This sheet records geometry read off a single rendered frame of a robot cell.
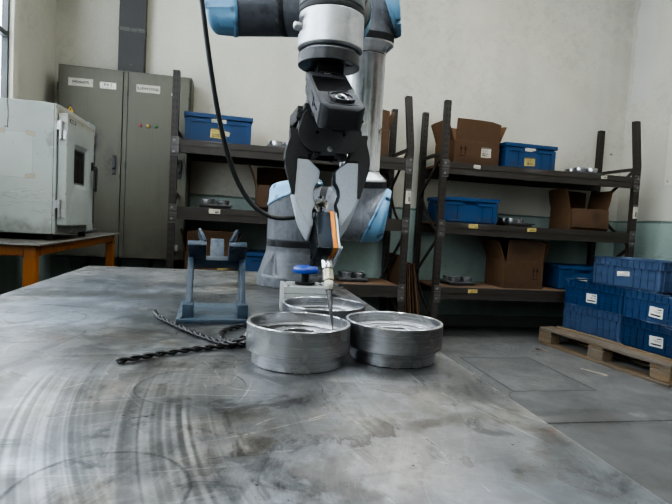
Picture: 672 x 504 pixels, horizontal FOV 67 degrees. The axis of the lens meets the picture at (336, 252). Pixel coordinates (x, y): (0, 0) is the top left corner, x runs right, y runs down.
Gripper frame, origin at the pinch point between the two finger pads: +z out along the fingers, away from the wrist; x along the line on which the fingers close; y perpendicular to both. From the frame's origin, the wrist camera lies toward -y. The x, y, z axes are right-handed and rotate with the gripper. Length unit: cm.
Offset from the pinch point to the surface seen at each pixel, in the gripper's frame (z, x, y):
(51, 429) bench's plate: 13.4, 21.8, -20.9
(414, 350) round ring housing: 11.3, -7.7, -10.1
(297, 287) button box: 8.9, -0.3, 16.9
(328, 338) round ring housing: 9.9, 1.4, -10.8
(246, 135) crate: -65, -12, 349
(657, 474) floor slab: 93, -167, 104
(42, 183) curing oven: -11, 90, 209
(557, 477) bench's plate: 13.3, -8.1, -31.1
